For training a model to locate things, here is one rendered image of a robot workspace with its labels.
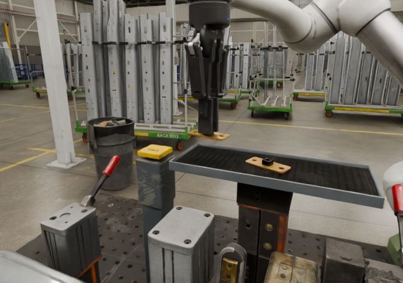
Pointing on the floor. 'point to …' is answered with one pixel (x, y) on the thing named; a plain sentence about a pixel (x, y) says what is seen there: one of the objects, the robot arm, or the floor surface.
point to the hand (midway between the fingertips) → (208, 115)
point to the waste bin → (112, 148)
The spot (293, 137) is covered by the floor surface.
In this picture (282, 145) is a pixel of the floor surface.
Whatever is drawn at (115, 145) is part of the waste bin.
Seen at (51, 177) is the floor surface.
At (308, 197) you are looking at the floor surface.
